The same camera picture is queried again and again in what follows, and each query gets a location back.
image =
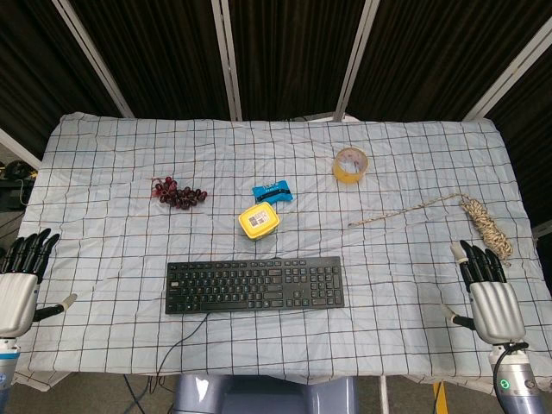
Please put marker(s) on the green tub with yellow lid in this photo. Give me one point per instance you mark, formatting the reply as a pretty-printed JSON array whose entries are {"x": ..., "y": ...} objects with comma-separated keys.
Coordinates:
[{"x": 259, "y": 221}]

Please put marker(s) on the yellow packing tape roll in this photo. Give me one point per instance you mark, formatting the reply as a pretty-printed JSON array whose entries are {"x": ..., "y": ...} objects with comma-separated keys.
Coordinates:
[{"x": 340, "y": 173}]

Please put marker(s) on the white table leg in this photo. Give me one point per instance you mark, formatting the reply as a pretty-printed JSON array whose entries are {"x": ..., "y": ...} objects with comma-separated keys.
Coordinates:
[{"x": 384, "y": 397}]

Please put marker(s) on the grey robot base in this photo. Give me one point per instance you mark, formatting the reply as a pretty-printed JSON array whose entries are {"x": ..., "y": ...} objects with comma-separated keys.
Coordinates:
[{"x": 259, "y": 397}]

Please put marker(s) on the light blue checked tablecloth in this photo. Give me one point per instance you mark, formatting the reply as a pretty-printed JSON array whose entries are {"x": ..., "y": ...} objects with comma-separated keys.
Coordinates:
[{"x": 108, "y": 259}]

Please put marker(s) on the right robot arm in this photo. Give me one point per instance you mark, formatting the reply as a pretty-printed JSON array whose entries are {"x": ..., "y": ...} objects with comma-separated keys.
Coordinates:
[{"x": 517, "y": 384}]

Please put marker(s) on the dark red grape bunch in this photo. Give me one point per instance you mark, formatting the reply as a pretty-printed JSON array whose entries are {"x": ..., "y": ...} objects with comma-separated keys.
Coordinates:
[{"x": 181, "y": 196}]

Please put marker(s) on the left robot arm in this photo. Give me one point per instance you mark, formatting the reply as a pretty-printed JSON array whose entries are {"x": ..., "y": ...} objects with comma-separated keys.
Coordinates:
[{"x": 6, "y": 366}]

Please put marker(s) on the blue snack packet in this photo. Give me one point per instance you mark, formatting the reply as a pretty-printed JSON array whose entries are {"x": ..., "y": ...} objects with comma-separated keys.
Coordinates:
[{"x": 272, "y": 192}]

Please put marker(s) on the dark curtain panel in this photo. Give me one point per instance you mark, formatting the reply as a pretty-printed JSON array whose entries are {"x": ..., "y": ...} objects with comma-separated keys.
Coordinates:
[
  {"x": 293, "y": 56},
  {"x": 34, "y": 64},
  {"x": 535, "y": 129},
  {"x": 159, "y": 56},
  {"x": 431, "y": 52}
]

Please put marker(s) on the white partition frame post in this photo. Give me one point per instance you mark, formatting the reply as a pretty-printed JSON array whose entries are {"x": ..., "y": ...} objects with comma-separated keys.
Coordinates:
[
  {"x": 92, "y": 60},
  {"x": 509, "y": 69},
  {"x": 228, "y": 77},
  {"x": 355, "y": 64},
  {"x": 19, "y": 148}
]

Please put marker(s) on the dark floor equipment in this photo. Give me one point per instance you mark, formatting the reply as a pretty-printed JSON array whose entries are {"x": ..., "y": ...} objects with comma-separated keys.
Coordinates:
[{"x": 15, "y": 177}]

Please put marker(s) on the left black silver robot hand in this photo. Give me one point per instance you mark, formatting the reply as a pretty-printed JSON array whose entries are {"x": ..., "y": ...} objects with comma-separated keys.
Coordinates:
[{"x": 17, "y": 302}]

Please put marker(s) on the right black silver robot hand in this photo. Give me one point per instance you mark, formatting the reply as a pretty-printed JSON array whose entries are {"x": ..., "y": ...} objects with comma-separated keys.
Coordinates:
[{"x": 496, "y": 310}]

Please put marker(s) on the black computer keyboard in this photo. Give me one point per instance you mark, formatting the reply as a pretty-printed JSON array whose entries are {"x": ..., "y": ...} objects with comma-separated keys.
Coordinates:
[{"x": 241, "y": 286}]

